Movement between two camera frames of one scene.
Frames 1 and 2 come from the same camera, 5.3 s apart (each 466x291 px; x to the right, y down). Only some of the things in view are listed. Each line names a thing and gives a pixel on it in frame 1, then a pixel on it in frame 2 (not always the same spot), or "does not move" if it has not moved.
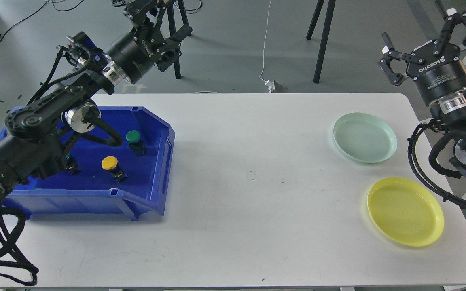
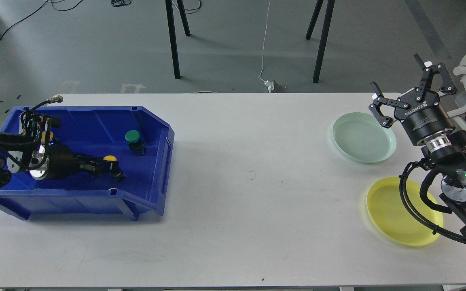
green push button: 138,148 does not move
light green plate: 365,138 does not move
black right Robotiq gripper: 441,73 → 420,110
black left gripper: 136,53 → 61,162
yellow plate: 407,210 does not move
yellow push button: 110,163 does not move
